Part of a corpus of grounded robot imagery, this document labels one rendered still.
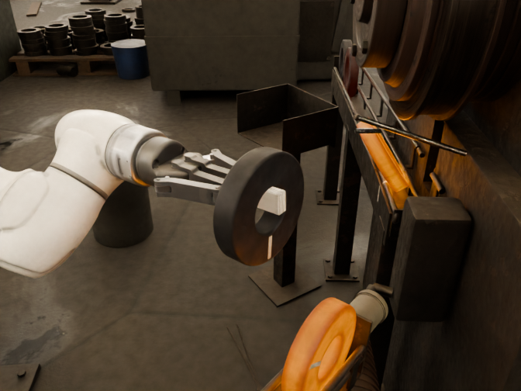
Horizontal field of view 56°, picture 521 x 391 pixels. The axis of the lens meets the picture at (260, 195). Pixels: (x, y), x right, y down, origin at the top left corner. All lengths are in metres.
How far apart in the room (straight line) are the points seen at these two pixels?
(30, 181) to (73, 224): 0.09
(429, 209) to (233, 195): 0.41
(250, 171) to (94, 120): 0.32
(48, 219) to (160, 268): 1.25
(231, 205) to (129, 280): 1.42
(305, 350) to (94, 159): 0.42
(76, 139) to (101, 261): 1.32
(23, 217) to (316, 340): 0.45
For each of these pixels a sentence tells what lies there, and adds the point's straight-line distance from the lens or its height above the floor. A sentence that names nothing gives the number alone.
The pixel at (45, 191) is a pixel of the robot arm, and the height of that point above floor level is 0.88.
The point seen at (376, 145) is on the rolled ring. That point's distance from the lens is 1.08.
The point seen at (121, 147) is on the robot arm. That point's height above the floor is 0.94.
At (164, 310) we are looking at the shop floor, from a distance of 1.81.
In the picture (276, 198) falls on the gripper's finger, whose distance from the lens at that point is 0.60.
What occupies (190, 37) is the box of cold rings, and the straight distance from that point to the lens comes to 3.41.
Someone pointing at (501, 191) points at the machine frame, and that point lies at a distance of 0.82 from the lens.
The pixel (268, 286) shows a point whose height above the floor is 0.01.
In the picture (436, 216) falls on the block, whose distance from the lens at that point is 0.86.
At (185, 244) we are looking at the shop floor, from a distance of 2.10.
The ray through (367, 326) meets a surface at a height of 0.71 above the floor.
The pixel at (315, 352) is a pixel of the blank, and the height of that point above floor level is 0.76.
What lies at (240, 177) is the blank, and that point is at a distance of 0.57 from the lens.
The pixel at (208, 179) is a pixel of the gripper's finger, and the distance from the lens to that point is 0.65.
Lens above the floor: 1.25
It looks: 31 degrees down
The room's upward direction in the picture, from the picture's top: straight up
